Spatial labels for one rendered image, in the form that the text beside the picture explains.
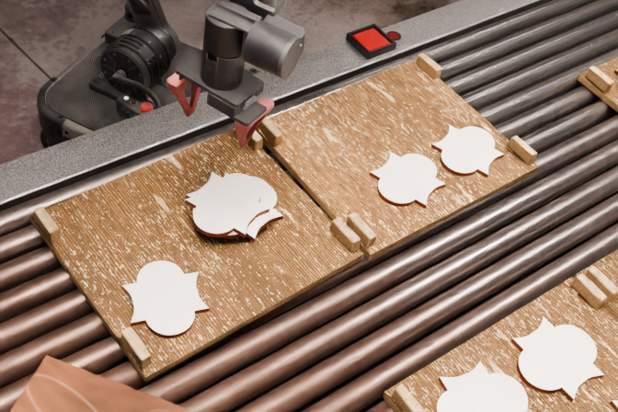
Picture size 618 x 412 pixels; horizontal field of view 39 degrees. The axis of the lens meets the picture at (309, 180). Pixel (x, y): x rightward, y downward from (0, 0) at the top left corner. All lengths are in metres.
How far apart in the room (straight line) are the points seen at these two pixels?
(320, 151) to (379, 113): 0.16
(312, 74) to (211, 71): 0.62
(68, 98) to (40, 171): 1.15
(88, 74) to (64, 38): 0.54
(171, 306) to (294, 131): 0.45
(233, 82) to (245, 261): 0.34
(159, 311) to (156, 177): 0.28
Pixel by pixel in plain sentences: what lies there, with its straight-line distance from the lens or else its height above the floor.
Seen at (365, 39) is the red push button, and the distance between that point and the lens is 1.87.
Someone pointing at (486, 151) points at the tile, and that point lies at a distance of 1.66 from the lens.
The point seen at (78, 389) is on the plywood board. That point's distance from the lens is 1.16.
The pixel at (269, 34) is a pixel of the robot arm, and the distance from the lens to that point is 1.12.
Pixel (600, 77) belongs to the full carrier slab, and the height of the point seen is 0.96.
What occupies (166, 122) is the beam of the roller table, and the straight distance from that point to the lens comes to 1.64.
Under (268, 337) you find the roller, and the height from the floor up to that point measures 0.92.
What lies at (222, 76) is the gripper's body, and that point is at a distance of 1.18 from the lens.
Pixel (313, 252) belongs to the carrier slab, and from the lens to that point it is 1.43.
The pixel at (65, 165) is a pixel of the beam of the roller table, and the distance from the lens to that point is 1.57.
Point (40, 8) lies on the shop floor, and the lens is 3.44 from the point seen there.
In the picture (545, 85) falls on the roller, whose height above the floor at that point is 0.92.
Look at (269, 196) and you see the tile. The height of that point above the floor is 0.97.
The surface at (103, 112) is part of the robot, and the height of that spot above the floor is 0.24.
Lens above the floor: 2.05
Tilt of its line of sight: 46 degrees down
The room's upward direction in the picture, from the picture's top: 11 degrees clockwise
